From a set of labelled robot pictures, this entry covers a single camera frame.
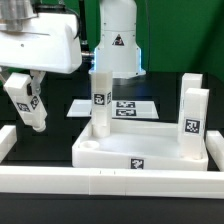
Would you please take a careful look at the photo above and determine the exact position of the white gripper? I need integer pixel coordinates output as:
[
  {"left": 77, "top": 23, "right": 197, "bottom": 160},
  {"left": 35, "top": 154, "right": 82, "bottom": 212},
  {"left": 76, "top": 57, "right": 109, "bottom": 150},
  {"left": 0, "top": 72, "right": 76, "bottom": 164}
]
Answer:
[{"left": 0, "top": 13, "right": 82, "bottom": 96}]

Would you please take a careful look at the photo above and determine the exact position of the white desk top tray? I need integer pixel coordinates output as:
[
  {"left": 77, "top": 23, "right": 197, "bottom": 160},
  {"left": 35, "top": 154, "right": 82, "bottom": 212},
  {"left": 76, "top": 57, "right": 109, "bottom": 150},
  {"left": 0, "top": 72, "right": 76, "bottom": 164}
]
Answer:
[{"left": 72, "top": 119, "right": 208, "bottom": 171}]

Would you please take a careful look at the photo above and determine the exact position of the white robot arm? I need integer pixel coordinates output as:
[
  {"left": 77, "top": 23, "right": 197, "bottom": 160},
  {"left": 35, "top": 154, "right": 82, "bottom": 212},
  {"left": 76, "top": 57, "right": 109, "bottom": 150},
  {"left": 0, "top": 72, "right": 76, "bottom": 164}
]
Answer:
[{"left": 0, "top": 0, "right": 145, "bottom": 94}]

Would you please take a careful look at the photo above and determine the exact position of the white left fence wall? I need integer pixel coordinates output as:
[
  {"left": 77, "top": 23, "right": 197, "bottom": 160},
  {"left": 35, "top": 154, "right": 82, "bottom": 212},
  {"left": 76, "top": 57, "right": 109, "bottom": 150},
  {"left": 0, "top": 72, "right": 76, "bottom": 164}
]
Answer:
[{"left": 0, "top": 125, "right": 17, "bottom": 163}]

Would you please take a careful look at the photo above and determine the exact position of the white fence wall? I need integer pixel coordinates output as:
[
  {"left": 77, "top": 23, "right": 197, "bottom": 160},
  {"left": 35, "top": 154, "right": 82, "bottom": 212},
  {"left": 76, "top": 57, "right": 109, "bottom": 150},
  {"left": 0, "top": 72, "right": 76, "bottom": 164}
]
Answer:
[
  {"left": 0, "top": 125, "right": 17, "bottom": 163},
  {"left": 206, "top": 131, "right": 224, "bottom": 172},
  {"left": 0, "top": 166, "right": 224, "bottom": 199}
]

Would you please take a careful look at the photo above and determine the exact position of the black cable with connector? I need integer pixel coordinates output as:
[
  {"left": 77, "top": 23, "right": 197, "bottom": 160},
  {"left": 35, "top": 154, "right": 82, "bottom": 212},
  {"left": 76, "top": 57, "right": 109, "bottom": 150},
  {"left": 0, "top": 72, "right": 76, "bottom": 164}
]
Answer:
[{"left": 79, "top": 50, "right": 96, "bottom": 63}]

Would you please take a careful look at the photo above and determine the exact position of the black vertical cable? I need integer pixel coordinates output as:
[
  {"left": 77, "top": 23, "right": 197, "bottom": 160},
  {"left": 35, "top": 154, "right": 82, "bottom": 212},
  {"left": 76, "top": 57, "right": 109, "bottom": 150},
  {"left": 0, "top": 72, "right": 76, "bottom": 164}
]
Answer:
[{"left": 79, "top": 0, "right": 90, "bottom": 53}]

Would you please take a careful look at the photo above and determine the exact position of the white marker base plate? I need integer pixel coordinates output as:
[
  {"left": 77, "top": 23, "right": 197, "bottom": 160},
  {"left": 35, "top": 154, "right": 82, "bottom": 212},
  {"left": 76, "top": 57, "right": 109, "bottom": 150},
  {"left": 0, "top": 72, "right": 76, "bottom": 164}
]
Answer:
[{"left": 67, "top": 99, "right": 159, "bottom": 119}]

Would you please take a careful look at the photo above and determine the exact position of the white front fence wall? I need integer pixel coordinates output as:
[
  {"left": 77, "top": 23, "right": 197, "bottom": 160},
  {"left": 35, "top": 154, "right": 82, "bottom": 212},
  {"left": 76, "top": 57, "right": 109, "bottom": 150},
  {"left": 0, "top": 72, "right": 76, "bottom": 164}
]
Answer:
[{"left": 0, "top": 166, "right": 224, "bottom": 199}]

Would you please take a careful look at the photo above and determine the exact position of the white right fence wall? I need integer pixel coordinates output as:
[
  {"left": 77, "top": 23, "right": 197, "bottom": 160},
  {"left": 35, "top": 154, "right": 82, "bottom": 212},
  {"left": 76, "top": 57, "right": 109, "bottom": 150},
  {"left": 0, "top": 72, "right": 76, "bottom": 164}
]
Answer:
[{"left": 206, "top": 131, "right": 224, "bottom": 172}]

